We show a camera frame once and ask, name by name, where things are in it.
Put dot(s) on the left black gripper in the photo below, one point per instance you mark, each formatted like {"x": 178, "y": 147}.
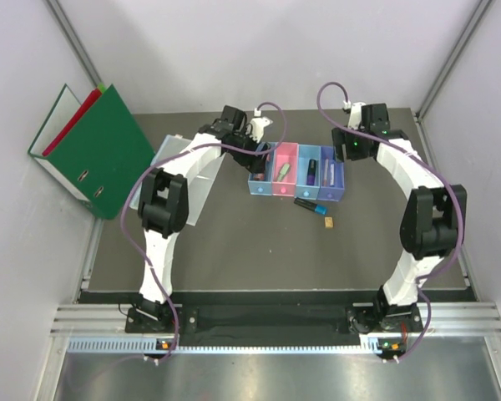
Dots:
{"x": 254, "y": 164}

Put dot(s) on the light blue drawer bin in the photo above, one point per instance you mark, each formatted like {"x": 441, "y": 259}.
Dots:
{"x": 263, "y": 187}
{"x": 306, "y": 152}

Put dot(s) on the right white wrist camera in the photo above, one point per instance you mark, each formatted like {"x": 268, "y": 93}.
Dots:
{"x": 355, "y": 113}

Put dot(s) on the green highlighter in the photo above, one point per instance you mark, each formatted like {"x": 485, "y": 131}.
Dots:
{"x": 283, "y": 172}

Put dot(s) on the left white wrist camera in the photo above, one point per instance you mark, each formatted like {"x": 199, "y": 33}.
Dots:
{"x": 258, "y": 125}

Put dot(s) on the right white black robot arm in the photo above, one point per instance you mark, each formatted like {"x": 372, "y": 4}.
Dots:
{"x": 430, "y": 223}

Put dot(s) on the purple capped black highlighter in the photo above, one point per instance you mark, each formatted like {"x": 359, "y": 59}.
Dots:
{"x": 311, "y": 172}

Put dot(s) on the pink drawer bin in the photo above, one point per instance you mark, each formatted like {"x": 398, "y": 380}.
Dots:
{"x": 285, "y": 153}

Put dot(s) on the purple drawer bin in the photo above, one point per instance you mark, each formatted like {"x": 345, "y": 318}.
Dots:
{"x": 331, "y": 193}

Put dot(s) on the clear mesh zipper pouch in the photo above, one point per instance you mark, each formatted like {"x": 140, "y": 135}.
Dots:
{"x": 200, "y": 184}

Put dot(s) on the red folder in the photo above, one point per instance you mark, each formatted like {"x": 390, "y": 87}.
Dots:
{"x": 84, "y": 107}

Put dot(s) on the right aluminium corner post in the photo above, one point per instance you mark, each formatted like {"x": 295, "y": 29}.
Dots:
{"x": 474, "y": 20}

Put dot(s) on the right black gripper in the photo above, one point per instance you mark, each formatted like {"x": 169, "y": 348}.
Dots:
{"x": 342, "y": 137}

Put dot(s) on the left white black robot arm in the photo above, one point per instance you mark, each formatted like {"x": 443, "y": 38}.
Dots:
{"x": 164, "y": 199}

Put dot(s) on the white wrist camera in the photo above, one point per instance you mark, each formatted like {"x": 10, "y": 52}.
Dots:
{"x": 355, "y": 113}
{"x": 258, "y": 125}

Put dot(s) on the white peach pencil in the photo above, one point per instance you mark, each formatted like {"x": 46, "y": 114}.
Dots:
{"x": 324, "y": 173}

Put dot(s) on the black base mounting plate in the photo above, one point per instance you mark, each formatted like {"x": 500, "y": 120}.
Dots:
{"x": 341, "y": 311}

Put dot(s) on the left aluminium corner post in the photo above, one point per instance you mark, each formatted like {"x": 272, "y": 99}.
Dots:
{"x": 61, "y": 18}

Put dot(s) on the green lever arch binder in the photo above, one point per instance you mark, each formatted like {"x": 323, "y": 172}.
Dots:
{"x": 101, "y": 157}

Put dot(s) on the blue capped black highlighter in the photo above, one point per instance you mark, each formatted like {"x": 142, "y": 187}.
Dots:
{"x": 311, "y": 206}

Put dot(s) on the white blue whiteboard marker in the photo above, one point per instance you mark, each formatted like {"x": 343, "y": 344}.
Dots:
{"x": 332, "y": 174}

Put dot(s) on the slotted grey cable duct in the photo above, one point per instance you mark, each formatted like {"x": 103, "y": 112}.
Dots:
{"x": 160, "y": 344}

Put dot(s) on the aluminium corner post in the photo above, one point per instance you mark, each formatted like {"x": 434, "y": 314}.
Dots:
{"x": 474, "y": 20}
{"x": 61, "y": 18}

